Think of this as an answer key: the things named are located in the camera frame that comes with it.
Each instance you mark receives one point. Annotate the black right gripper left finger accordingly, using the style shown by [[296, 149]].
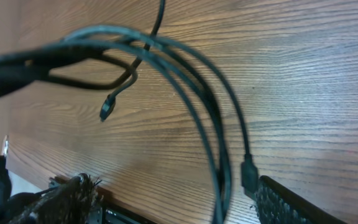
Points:
[[69, 203]]

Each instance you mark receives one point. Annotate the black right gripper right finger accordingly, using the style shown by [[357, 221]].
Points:
[[277, 204]]

